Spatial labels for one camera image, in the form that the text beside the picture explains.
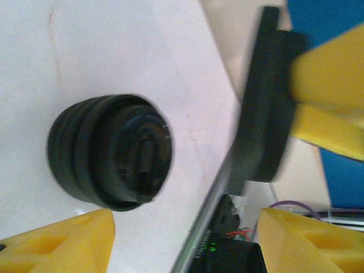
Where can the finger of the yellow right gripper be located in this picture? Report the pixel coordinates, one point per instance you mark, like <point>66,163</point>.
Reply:
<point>335,133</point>
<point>332,74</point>

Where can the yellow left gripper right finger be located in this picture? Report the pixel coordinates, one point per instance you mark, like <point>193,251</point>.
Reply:
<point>312,244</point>

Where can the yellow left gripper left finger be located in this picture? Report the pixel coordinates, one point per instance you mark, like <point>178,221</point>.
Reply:
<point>57,247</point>

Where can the long aluminium frame rail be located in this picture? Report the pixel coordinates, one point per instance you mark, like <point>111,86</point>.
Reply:
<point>199,227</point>

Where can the black plastic cup lid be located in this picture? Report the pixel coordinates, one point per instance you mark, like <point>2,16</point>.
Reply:
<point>261,119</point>

